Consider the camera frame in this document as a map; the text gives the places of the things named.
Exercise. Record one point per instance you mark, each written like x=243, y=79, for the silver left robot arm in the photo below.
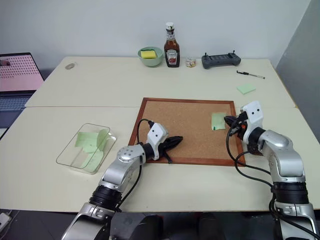
x=117, y=172

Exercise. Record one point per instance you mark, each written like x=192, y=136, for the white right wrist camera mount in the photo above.
x=253, y=117

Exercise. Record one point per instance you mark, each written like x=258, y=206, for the black pen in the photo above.
x=250, y=74

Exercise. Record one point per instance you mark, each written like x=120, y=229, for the curled green sticky note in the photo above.
x=102, y=138

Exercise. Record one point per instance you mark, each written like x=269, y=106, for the clear plastic box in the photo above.
x=85, y=150

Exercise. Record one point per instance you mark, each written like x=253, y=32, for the flat green sticky note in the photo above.
x=86, y=141

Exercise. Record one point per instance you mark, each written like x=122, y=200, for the wood-framed cork board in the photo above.
x=180, y=130

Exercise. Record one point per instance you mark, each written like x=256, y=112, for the white power strip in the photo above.
x=4, y=220

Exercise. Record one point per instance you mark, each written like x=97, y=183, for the green sticky note pad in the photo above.
x=246, y=89

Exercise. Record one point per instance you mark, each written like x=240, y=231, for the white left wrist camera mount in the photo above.
x=157, y=133

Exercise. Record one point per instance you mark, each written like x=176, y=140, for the ketchup bottle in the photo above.
x=172, y=50

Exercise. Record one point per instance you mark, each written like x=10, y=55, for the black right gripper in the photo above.
x=240, y=125

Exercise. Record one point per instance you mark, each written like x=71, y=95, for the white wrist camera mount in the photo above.
x=253, y=117
x=157, y=133

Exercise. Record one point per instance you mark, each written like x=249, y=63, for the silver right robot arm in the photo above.
x=285, y=162

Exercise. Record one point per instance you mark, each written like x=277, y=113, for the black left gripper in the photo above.
x=165, y=145

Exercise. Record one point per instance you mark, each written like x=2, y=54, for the small printed jar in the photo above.
x=190, y=62

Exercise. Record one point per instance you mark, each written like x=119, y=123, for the pale green sticky note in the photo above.
x=93, y=160

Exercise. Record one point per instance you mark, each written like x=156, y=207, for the yellow sponge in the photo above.
x=148, y=54

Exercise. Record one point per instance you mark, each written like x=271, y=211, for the light green bowl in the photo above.
x=150, y=61

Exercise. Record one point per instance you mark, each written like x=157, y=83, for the grey handheld controller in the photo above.
x=221, y=60

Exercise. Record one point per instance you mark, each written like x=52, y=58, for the open laptop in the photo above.
x=17, y=77

